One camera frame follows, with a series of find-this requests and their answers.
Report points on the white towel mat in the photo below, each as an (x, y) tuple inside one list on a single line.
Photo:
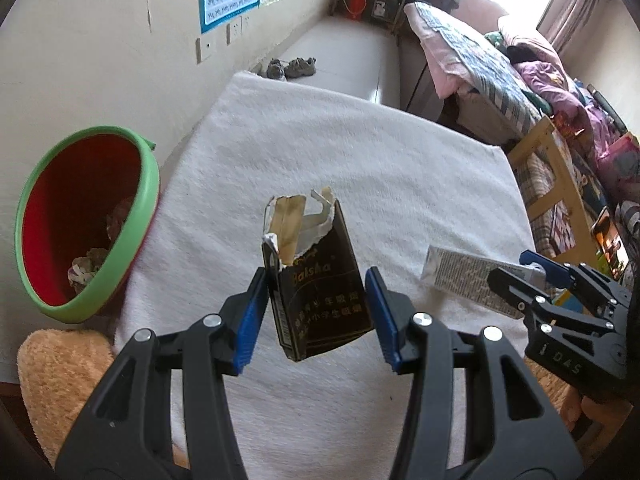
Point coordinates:
[(404, 184)]

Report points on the tan fuzzy sleeve right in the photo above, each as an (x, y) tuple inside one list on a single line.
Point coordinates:
[(608, 417)]

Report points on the white blue milk carton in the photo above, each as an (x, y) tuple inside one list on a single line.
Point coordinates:
[(466, 276)]

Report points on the grey shoe left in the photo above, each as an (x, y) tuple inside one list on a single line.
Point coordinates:
[(275, 70)]

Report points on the curtain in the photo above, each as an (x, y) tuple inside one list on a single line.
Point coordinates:
[(563, 19)]

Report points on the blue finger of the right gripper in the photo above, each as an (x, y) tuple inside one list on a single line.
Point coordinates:
[(558, 275), (529, 301)]

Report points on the newspaper ball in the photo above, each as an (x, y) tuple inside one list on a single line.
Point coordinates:
[(84, 269)]

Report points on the grey shoe right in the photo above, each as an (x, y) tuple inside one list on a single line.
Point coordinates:
[(300, 67)]

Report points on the red bucket on shelf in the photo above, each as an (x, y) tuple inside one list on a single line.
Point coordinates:
[(355, 9)]

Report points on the dark brown carton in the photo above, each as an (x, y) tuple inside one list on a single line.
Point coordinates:
[(315, 287)]

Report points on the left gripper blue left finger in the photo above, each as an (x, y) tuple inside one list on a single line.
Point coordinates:
[(124, 432)]

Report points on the purple clothes pile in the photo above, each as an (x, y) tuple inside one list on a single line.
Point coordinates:
[(613, 157)]

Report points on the pink pillow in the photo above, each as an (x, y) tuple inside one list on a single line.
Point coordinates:
[(516, 33)]

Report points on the grey shoe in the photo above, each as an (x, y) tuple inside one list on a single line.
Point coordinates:
[(275, 70), (300, 67)]

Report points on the white wall socket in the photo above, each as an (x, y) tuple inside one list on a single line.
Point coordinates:
[(204, 48)]

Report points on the red bucket green rim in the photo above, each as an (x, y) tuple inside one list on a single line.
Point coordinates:
[(97, 188)]

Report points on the wooden chair frame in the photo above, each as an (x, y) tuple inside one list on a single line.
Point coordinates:
[(544, 139)]

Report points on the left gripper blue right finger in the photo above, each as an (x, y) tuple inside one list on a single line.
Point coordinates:
[(512, 430)]

